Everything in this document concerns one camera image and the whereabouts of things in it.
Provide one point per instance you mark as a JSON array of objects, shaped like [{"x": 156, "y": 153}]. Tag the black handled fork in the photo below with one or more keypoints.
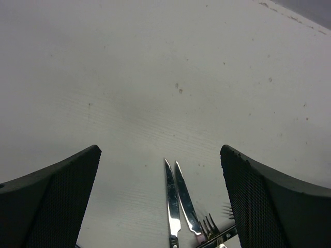
[{"x": 225, "y": 234}]

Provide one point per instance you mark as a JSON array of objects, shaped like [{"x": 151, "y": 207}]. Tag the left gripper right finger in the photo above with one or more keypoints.
[{"x": 272, "y": 209}]

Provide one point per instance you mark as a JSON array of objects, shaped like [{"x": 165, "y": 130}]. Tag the black handled knife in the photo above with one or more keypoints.
[{"x": 172, "y": 206}]

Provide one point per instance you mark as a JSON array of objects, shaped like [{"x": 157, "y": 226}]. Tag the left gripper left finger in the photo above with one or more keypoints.
[{"x": 46, "y": 208}]

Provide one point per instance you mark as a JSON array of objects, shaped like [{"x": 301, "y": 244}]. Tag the pink handled knife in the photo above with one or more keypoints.
[{"x": 187, "y": 206}]

